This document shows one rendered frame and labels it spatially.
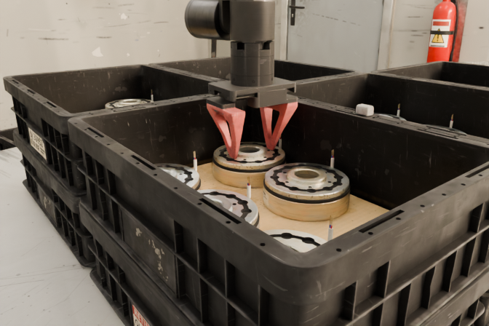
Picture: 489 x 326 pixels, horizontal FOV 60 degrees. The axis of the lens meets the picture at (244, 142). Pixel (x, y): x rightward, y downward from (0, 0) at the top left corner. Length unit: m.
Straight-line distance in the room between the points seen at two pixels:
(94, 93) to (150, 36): 3.48
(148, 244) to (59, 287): 0.26
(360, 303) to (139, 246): 0.22
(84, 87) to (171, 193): 0.67
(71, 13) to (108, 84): 3.04
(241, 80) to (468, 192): 0.30
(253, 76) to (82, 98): 0.52
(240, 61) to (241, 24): 0.04
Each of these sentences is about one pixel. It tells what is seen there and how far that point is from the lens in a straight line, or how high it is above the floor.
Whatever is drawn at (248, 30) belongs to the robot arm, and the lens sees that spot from 0.53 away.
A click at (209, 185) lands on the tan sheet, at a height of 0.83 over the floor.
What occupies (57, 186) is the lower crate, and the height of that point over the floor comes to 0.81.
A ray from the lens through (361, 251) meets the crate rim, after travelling 0.26.
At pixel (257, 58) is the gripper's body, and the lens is 0.53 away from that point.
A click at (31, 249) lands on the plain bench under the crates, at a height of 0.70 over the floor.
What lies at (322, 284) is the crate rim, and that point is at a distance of 0.24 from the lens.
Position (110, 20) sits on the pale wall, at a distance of 4.18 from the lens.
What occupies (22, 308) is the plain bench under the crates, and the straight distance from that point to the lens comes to 0.63.
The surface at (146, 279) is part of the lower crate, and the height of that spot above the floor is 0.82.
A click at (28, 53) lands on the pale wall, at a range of 3.85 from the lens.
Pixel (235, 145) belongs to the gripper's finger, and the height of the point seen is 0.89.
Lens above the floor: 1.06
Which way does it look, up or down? 18 degrees down
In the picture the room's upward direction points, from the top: straight up
